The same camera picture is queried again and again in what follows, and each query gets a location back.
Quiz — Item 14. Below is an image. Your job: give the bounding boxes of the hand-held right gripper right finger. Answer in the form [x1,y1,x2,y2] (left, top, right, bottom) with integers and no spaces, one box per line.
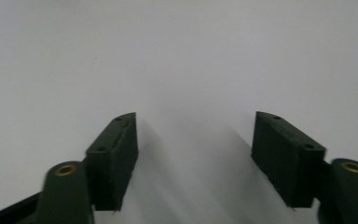
[251,111,327,209]

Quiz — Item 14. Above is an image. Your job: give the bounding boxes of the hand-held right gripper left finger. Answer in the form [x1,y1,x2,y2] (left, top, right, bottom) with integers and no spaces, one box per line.
[84,112,139,212]

